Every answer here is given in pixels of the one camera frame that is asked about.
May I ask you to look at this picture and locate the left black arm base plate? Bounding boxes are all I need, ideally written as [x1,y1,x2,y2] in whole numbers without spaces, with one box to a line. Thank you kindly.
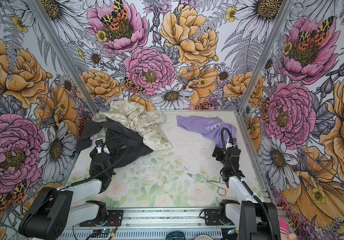
[79,210,124,227]

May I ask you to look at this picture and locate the white round mesh object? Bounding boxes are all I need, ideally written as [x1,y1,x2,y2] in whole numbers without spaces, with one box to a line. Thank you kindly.
[194,235,213,240]

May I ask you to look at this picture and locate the purple printed cloth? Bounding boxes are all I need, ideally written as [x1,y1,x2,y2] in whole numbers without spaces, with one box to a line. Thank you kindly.
[176,116,237,147]

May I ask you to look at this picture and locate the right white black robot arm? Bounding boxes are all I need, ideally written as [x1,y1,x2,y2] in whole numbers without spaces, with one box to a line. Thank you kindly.
[213,128,281,240]

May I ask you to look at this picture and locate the black cloth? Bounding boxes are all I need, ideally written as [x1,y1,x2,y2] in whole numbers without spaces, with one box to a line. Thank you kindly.
[76,116,155,193]

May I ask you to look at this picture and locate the cream patterned cloth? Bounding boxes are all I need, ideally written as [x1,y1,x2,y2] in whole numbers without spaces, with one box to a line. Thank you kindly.
[92,100,172,151]

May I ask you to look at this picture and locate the aluminium front rail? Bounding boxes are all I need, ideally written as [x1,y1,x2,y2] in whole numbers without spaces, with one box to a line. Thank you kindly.
[33,206,286,232]

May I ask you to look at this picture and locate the metal wire tongs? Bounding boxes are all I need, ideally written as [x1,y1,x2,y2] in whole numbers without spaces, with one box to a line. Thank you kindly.
[188,173,227,197]

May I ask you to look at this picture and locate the green circuit board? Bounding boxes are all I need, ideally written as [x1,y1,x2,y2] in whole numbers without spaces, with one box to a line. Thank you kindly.
[91,229,117,238]

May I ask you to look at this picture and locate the pink plush toy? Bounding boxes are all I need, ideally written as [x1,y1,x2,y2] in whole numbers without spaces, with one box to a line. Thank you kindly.
[279,218,297,240]

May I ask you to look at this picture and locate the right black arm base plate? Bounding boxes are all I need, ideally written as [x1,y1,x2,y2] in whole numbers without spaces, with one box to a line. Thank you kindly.
[199,209,229,226]

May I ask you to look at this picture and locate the dark teal round object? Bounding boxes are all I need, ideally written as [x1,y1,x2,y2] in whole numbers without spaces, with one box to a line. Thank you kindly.
[166,232,186,240]

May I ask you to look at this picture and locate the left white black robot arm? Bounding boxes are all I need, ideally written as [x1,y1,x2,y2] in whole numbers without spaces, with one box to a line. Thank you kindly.
[19,136,130,240]

